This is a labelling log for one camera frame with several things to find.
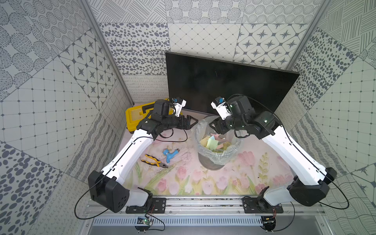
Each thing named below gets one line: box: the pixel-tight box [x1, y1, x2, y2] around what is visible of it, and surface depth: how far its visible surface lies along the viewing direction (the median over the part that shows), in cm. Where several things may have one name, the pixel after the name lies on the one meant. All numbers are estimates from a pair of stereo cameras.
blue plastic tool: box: [162, 148, 180, 164], surface depth 94 cm
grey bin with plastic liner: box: [194, 115, 243, 171], surface depth 76 cm
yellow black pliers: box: [141, 153, 169, 168], surface depth 90 cm
